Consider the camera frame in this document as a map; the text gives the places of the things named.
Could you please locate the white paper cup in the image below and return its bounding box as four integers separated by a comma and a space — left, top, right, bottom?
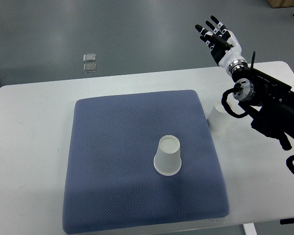
153, 135, 182, 176
207, 102, 229, 135

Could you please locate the blue grey foam cushion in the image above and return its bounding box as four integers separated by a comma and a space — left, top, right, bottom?
62, 90, 229, 234

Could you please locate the white table leg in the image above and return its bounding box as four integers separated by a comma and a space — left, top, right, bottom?
243, 223, 257, 235

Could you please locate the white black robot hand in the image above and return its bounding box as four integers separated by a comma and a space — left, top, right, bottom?
195, 16, 247, 76

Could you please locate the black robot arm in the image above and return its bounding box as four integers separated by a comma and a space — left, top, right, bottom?
228, 59, 294, 150

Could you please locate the wooden box corner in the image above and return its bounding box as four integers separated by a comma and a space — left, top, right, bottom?
267, 0, 294, 8

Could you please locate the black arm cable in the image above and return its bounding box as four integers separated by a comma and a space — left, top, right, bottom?
220, 88, 248, 118

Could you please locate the black table control panel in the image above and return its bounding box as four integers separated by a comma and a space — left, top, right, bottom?
280, 218, 294, 225

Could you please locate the upper metal floor plate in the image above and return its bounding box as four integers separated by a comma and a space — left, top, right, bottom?
83, 53, 96, 62

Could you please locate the lower metal floor plate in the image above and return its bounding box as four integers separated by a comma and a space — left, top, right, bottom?
83, 63, 97, 73

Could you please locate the metal floor plate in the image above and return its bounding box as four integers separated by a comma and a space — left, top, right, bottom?
83, 63, 97, 73
83, 53, 96, 62

